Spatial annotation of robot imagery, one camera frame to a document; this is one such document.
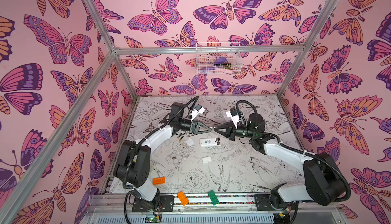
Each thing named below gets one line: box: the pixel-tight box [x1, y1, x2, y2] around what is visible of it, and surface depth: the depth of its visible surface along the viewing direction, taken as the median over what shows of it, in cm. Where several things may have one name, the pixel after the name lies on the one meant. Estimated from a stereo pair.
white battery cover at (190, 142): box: [185, 137, 194, 147], surface depth 99 cm
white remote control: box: [199, 137, 221, 147], surface depth 96 cm
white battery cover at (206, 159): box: [202, 156, 212, 164], surface depth 89 cm
